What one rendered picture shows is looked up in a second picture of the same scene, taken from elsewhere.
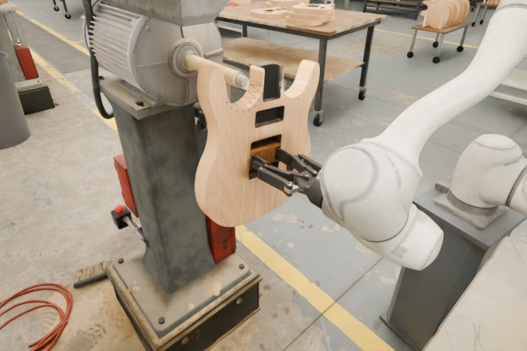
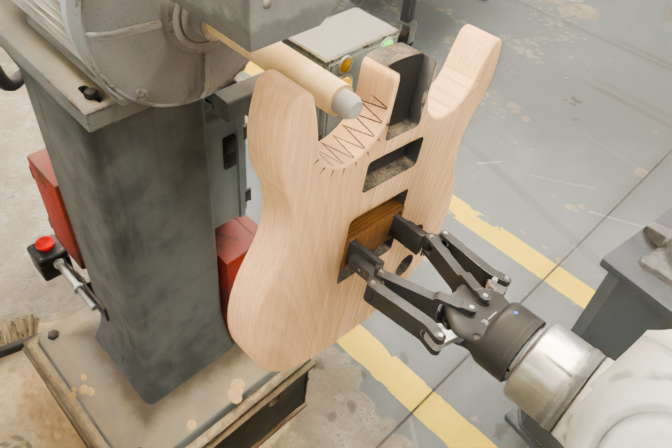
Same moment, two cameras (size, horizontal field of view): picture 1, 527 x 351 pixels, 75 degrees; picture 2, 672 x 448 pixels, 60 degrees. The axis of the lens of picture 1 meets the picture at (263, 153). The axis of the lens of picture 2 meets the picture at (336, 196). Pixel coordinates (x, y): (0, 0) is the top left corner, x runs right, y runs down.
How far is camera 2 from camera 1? 0.29 m
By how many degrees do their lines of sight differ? 14
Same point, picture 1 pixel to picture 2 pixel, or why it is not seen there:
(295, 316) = (366, 418)
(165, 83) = (152, 67)
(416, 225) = not seen: outside the picture
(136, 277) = (86, 369)
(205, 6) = not seen: outside the picture
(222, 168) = (290, 282)
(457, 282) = not seen: hidden behind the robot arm
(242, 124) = (340, 193)
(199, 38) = not seen: outside the picture
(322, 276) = (412, 344)
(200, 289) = (206, 392)
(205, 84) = (273, 131)
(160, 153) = (132, 177)
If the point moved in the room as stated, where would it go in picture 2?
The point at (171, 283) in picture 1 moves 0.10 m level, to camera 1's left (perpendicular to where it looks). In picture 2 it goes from (154, 386) to (106, 386)
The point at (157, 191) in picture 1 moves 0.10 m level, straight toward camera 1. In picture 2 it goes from (127, 245) to (138, 291)
